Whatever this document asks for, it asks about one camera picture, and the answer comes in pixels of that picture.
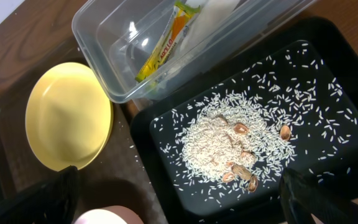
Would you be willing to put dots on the clear plastic waste bin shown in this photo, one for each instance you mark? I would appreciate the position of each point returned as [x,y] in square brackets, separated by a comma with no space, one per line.
[117,37]

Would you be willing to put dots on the yellow round plate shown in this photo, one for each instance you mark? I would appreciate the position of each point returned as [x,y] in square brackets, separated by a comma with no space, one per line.
[68,117]

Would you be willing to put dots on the green orange snack wrapper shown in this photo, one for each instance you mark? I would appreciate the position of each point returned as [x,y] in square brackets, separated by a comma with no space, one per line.
[182,16]

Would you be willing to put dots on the rice and nut shells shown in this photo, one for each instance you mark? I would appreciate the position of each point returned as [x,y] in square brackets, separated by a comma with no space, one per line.
[287,110]

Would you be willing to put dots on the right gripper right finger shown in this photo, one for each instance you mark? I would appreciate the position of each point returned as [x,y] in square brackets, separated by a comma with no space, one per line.
[302,200]

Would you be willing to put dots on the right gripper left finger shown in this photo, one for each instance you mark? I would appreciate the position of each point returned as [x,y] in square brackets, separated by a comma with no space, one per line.
[51,201]

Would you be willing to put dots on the white paper napkin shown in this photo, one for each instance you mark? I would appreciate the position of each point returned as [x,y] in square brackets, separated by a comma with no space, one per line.
[212,13]

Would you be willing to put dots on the black rectangular tray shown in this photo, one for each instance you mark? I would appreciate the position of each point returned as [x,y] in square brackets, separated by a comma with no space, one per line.
[340,177]

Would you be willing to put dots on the white pink bowl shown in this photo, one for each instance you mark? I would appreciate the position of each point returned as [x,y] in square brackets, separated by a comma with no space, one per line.
[109,215]

